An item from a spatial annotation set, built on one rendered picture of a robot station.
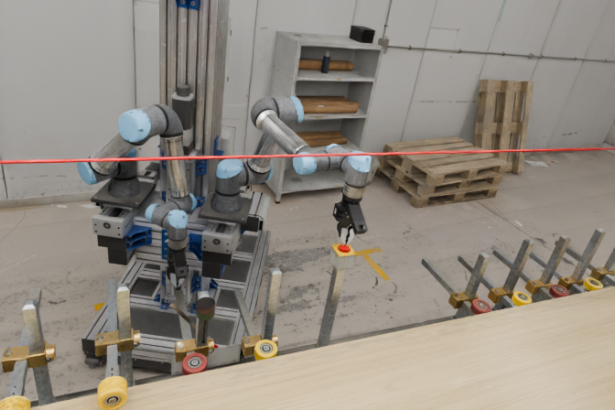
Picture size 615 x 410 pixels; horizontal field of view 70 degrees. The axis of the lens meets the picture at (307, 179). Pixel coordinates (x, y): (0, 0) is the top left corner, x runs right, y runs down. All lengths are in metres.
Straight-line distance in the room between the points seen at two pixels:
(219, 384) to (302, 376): 0.28
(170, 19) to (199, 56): 0.19
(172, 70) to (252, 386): 1.36
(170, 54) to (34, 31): 1.85
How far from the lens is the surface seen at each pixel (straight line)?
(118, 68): 3.90
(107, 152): 1.96
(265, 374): 1.62
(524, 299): 2.34
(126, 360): 1.71
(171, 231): 1.84
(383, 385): 1.68
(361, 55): 4.55
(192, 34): 2.07
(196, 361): 1.63
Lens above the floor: 2.15
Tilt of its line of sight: 26 degrees down
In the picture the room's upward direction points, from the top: 9 degrees clockwise
